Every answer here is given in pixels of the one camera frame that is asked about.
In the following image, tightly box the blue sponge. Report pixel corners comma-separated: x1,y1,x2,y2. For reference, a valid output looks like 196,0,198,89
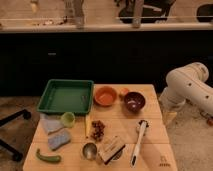
48,130,71,151

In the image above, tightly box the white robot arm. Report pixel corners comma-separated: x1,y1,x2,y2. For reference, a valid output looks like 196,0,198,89
159,62,213,116

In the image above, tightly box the orange bowl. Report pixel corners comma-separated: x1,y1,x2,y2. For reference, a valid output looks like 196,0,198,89
94,86,117,106

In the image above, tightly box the small orange fruit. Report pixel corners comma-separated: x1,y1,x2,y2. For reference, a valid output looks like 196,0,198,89
119,88,129,98

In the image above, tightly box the dark purple bowl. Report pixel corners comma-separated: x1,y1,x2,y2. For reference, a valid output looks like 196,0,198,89
124,92,146,113

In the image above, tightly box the yellow stick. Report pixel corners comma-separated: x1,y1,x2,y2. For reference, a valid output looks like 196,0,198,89
85,114,91,138

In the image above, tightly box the green plastic tray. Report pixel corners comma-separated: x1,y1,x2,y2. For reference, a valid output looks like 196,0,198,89
37,79,94,116

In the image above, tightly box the light green cup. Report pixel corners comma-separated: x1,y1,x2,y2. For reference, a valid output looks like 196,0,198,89
61,112,75,128

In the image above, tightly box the wooden block brush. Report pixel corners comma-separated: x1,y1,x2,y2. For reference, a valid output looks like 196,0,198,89
98,136,126,165

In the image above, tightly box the grey cloth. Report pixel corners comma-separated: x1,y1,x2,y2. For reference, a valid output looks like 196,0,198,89
40,114,63,135

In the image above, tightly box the metal measuring cup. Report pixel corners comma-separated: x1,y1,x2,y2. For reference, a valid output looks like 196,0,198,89
82,143,97,160

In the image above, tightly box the green pepper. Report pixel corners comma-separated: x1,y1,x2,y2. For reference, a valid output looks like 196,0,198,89
36,149,62,163

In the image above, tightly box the black chair base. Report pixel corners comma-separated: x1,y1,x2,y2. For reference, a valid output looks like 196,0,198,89
0,109,32,163

